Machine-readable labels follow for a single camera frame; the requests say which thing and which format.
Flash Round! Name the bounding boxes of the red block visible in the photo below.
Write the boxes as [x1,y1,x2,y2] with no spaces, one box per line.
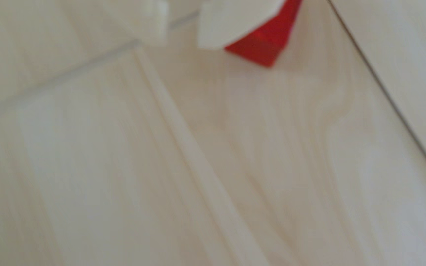
[224,0,304,68]

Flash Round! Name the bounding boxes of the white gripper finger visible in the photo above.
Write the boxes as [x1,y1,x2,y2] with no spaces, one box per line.
[100,0,170,46]
[197,0,287,50]

